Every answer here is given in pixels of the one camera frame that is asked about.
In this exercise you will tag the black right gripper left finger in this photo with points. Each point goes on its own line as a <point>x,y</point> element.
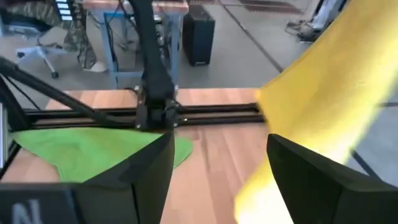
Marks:
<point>140,186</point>

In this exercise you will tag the bright green microfiber towel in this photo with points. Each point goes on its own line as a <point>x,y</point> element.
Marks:
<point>77,149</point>

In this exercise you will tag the black box speaker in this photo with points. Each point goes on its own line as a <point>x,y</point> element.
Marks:
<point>199,37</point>

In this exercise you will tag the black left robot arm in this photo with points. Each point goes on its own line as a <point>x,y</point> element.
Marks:
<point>152,62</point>

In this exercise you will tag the black floor mat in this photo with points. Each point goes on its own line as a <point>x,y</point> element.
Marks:
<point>273,7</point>

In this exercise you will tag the camouflage patterned garment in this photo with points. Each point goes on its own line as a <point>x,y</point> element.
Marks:
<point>81,40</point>

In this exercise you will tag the white-based office chair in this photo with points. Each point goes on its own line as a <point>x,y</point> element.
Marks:
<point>37,51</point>

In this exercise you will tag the yellow microfiber towel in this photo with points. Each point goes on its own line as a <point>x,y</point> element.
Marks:
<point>326,87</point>

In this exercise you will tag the blue-legged wooden workbench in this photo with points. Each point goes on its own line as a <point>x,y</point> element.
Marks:
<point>175,40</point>

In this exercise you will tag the black aluminium table frame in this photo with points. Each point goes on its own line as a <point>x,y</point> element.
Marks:
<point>217,118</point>

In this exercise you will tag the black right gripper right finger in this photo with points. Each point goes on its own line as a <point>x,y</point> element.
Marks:
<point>317,193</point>

